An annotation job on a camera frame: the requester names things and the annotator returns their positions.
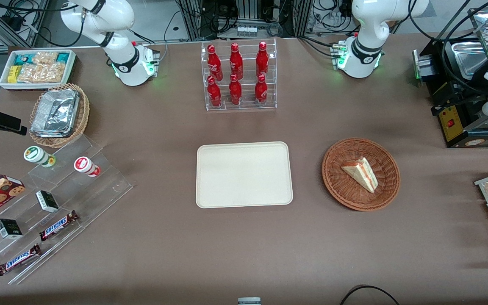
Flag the clear acrylic bottle rack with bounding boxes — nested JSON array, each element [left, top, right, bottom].
[[201, 38, 277, 111]]

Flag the aluminium profile frame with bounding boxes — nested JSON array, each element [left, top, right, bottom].
[[178, 0, 312, 39]]

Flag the black clamp mount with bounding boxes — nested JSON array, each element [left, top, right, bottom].
[[0, 106, 28, 137]]

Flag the black food warmer machine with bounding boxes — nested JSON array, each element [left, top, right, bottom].
[[412, 6, 488, 149]]

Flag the light oval wicker basket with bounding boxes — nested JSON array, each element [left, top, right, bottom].
[[29, 83, 91, 148]]

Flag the stacked aluminium foil trays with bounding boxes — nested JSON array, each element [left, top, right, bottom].
[[30, 89, 80, 138]]

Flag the cream plastic tray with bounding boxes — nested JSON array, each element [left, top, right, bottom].
[[196, 141, 294, 209]]

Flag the white snack bin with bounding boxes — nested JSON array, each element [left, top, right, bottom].
[[0, 49, 77, 92]]

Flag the small black carton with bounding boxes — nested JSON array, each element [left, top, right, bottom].
[[36, 190, 59, 213], [0, 219, 23, 240]]

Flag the brown round wicker basket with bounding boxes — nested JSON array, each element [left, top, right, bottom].
[[322, 138, 401, 211]]

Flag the clear bag of crackers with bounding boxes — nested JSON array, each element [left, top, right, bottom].
[[17, 62, 65, 83], [32, 51, 58, 64]]

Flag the steel warmer pan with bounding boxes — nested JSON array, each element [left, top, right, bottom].
[[444, 40, 488, 81]]

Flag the clear acrylic step display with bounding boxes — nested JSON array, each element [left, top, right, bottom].
[[0, 135, 133, 285]]

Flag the red cola bottle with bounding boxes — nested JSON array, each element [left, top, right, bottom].
[[256, 41, 269, 79], [255, 74, 268, 105], [207, 75, 222, 108], [229, 73, 242, 105], [230, 43, 244, 79], [207, 44, 223, 81]]

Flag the Snickers bar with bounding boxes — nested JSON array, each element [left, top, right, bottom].
[[0, 244, 42, 277], [39, 210, 79, 242]]

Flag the triangular sandwich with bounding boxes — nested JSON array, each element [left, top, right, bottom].
[[341, 157, 379, 194]]

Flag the black looped cable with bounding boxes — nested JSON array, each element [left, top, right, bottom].
[[339, 285, 400, 305]]

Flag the green lid cup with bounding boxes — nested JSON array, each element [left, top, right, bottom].
[[23, 146, 56, 168]]

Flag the red lid cup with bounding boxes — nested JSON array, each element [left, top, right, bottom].
[[74, 156, 101, 177]]

